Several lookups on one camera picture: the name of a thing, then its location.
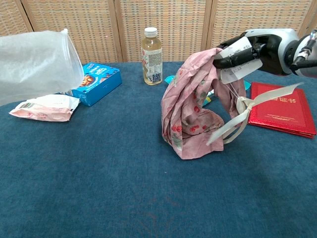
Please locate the pink white snack packet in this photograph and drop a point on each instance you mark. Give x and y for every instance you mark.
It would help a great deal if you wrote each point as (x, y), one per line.
(42, 110)

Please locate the cream fabric ribbon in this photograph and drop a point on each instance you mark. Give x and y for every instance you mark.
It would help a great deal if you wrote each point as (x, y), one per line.
(272, 94)

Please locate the yellow tea bottle white cap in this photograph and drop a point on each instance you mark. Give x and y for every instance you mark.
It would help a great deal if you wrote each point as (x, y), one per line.
(151, 62)

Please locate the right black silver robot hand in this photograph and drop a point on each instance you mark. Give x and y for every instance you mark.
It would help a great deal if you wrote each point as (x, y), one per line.
(272, 49)

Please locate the translucent white plastic bag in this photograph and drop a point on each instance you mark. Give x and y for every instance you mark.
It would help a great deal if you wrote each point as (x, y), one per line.
(37, 64)

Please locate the white paper hang tag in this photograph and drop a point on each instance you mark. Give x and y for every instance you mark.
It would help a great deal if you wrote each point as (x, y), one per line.
(231, 73)

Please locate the teal clear snack package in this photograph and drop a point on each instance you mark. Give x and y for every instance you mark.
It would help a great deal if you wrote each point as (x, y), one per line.
(168, 78)

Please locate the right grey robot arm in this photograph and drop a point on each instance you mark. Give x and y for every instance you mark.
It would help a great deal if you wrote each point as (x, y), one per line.
(305, 59)

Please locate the woven folding screen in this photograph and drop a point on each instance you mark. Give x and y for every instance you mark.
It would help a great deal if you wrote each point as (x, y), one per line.
(99, 29)

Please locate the red certificate booklet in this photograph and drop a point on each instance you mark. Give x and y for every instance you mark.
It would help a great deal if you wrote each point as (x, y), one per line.
(282, 111)

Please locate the blue cookie box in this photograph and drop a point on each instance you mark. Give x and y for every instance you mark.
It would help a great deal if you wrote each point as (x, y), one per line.
(101, 84)

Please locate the pink floral cloth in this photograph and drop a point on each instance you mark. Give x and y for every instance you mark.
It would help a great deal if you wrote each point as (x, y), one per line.
(183, 106)

